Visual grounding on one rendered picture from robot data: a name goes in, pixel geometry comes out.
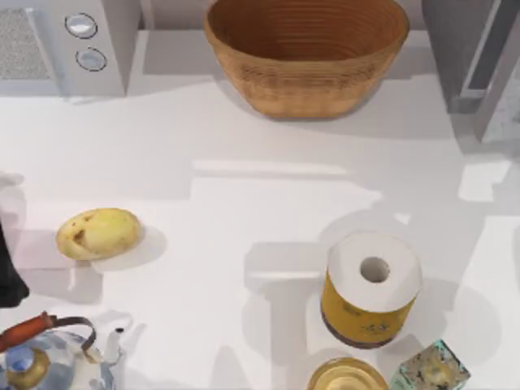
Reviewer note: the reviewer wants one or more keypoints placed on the yellow wrapped toilet paper roll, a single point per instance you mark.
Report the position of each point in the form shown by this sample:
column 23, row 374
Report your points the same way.
column 369, row 290

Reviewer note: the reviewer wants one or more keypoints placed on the brown woven basket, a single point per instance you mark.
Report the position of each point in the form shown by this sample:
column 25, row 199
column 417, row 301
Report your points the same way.
column 305, row 53

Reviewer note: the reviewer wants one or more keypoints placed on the yellow potato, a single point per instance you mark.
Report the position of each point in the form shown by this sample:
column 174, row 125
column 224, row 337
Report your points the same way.
column 98, row 232

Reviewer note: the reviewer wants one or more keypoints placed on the round yellow glass jar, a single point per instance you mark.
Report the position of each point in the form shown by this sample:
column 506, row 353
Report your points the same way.
column 345, row 375

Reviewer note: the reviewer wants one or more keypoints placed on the round microwave knob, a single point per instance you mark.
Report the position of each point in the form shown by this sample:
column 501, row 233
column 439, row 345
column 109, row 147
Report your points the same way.
column 81, row 24
column 91, row 59

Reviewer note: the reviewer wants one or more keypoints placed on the white and blue teapot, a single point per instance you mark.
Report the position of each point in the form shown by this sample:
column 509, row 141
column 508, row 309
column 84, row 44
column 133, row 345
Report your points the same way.
column 53, row 357

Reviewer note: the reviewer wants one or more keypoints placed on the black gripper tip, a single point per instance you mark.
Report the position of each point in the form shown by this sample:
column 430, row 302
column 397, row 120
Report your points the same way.
column 9, row 276

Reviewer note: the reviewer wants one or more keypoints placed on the pale microwave oven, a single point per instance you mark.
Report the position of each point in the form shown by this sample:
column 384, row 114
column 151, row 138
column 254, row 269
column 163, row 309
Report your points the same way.
column 32, row 48

